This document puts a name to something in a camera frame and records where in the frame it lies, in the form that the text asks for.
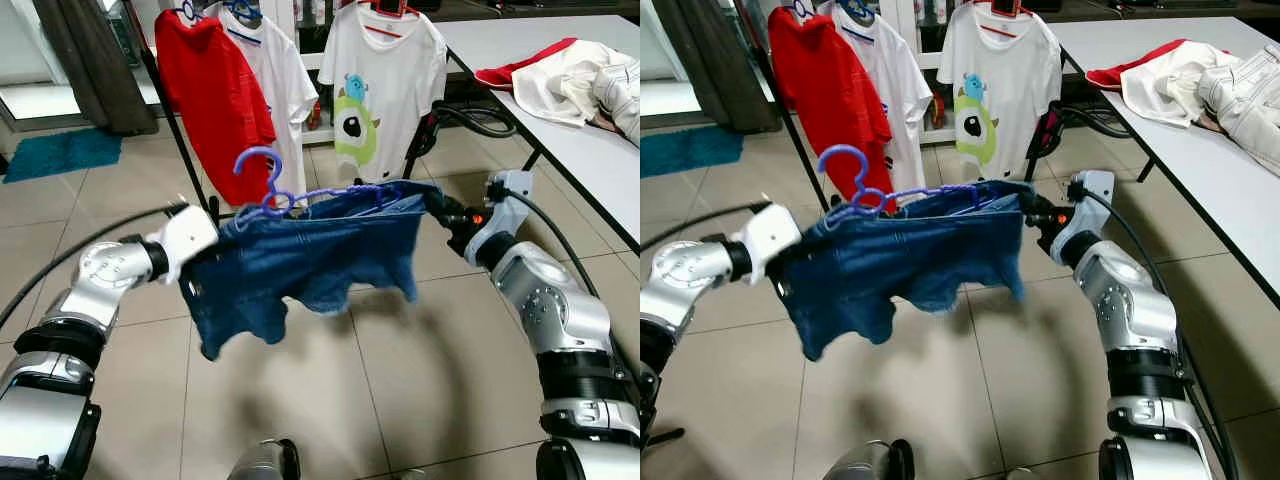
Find red white-trimmed shirt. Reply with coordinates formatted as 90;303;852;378
473;36;583;92
1084;37;1193;94

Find grey curtain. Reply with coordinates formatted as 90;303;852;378
30;0;162;137
648;0;782;135

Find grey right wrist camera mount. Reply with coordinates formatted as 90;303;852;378
466;169;538;269
1048;169;1118;269

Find white monster print T-shirt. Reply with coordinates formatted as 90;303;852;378
937;4;1064;183
317;4;450;185

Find plain red T-shirt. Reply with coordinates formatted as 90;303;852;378
152;9;280;209
767;7;894;207

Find large purple clip hanger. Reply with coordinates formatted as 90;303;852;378
816;144;1033;225
232;146;443;225

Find metal clothes rack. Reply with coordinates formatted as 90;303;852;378
745;0;1066;219
128;0;451;219

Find white table black frame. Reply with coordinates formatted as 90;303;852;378
1038;14;1280;313
432;14;641;253

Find teal shaggy rug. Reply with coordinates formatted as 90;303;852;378
2;127;124;185
640;124;747;182

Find blue denim shorts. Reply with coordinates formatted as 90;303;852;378
179;178;431;362
774;178;1033;364

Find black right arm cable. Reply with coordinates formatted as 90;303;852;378
500;185;641;401
1080;185;1244;480

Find black coiled cable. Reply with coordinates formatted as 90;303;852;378
1053;102;1128;140
430;98;519;140

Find white jeans dark stitching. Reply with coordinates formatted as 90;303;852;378
1194;44;1280;153
588;58;641;143

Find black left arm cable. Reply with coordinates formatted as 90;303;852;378
640;198;776;251
0;200;193;331

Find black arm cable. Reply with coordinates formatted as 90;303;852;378
0;200;193;331
640;198;776;251
1080;185;1244;480
500;185;641;401

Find cream white garment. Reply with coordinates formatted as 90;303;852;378
509;39;633;128
1119;39;1243;130

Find white T-shirt blue trim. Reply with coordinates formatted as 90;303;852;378
203;0;320;197
823;0;932;197

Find red plastic hanger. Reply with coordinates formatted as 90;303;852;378
356;0;423;39
973;0;1038;37

